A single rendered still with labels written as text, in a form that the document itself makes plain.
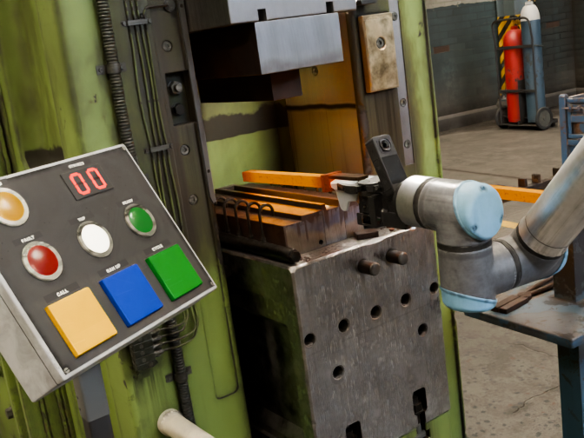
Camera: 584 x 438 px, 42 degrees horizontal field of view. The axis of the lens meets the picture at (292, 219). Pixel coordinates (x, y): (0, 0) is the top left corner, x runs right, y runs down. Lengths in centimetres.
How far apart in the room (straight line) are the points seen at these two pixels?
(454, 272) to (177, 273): 45
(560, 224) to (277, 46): 60
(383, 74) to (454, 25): 787
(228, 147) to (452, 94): 776
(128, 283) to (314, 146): 93
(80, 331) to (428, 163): 114
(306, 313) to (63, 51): 65
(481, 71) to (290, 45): 850
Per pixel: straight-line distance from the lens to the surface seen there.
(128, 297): 109
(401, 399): 169
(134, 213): 119
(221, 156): 194
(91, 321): 104
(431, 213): 127
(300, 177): 158
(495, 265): 130
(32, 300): 102
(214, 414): 165
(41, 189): 112
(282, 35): 146
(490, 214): 126
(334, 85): 183
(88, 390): 123
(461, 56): 970
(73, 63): 142
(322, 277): 147
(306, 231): 151
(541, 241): 131
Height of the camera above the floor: 133
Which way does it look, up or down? 13 degrees down
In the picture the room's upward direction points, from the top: 8 degrees counter-clockwise
